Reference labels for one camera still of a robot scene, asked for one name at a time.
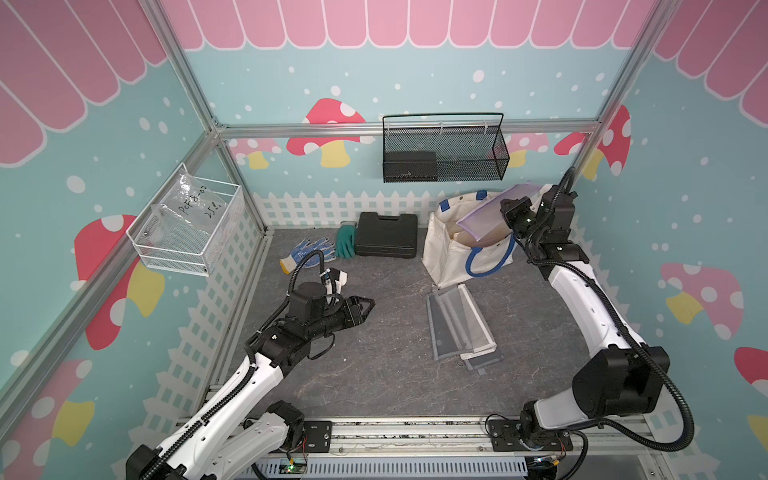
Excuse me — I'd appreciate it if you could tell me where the black plastic tool case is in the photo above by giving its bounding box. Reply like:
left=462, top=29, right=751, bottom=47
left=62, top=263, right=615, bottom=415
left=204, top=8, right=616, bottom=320
left=354, top=212, right=419, bottom=259

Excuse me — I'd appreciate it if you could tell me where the black box in basket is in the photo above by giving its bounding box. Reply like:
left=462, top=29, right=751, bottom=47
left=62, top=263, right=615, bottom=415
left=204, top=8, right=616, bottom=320
left=382, top=151, right=438, bottom=183

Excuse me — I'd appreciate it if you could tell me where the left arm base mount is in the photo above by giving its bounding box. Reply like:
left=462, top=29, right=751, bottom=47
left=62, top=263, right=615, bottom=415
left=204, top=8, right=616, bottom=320
left=272, top=421, right=333, bottom=454

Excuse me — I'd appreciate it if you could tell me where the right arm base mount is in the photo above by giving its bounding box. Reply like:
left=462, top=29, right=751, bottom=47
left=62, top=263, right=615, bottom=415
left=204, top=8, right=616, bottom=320
left=484, top=416, right=573, bottom=453

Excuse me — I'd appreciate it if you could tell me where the white grey mesh pouch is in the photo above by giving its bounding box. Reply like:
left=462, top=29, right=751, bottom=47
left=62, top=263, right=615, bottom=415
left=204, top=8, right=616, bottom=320
left=437, top=284, right=497, bottom=360

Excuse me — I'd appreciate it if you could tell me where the white wire wall basket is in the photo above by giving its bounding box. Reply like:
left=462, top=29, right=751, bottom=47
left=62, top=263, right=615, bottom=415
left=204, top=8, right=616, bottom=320
left=126, top=164, right=245, bottom=277

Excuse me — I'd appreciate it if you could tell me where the black wire mesh basket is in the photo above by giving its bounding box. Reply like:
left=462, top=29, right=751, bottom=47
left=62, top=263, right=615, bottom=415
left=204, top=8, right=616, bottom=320
left=381, top=112, right=510, bottom=182

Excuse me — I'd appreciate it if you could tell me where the cream canvas tote bag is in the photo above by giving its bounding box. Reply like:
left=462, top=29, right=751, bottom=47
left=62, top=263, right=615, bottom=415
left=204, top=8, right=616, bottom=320
left=422, top=190, right=516, bottom=289

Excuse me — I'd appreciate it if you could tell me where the dark grey mesh pouch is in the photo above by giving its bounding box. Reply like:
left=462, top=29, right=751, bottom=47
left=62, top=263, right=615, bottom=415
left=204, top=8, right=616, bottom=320
left=427, top=291, right=471, bottom=361

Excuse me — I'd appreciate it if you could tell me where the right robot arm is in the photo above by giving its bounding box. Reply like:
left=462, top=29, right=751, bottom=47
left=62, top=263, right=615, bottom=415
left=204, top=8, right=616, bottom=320
left=500, top=168, right=695, bottom=452

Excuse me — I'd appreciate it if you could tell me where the purple pouch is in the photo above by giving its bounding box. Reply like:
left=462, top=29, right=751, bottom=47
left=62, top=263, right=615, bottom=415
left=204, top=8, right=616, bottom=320
left=457, top=183, right=542, bottom=240

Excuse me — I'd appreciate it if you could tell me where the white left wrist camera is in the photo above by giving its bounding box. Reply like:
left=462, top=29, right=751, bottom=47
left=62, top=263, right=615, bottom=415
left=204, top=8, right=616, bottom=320
left=320, top=268, right=347, bottom=295

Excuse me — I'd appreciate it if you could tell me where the grey pouch under white pouch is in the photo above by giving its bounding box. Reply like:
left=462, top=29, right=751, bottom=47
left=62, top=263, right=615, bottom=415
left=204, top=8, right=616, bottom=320
left=464, top=351, right=505, bottom=375

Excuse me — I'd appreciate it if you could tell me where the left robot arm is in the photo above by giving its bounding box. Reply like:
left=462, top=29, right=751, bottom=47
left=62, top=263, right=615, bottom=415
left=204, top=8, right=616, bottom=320
left=125, top=249, right=375, bottom=479

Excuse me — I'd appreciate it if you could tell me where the green rubber glove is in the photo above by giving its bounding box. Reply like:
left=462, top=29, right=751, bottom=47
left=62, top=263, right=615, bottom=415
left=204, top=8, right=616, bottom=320
left=335, top=221, right=357, bottom=259

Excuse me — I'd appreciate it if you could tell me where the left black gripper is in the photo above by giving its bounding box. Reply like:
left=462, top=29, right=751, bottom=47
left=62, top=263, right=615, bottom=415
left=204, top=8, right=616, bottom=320
left=307, top=295, right=375, bottom=341

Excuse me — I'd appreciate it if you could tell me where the blue white work glove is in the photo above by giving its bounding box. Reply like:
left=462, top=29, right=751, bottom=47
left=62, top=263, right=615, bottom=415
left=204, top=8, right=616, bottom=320
left=280, top=238, right=336, bottom=274

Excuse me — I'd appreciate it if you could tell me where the clear plastic labelled bag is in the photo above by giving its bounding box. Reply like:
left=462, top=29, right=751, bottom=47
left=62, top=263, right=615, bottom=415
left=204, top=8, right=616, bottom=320
left=146, top=171, right=227, bottom=253

